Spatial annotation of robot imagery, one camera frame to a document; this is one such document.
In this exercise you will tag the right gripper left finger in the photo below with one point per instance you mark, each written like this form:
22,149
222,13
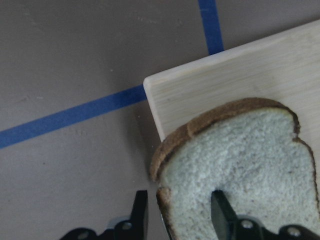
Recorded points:
136,227

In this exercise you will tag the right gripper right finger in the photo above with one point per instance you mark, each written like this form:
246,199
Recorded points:
230,226

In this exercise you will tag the bread slice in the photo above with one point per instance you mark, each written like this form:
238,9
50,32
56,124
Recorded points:
250,149

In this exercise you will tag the wooden cutting board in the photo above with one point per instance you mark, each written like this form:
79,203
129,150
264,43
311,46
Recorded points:
284,67

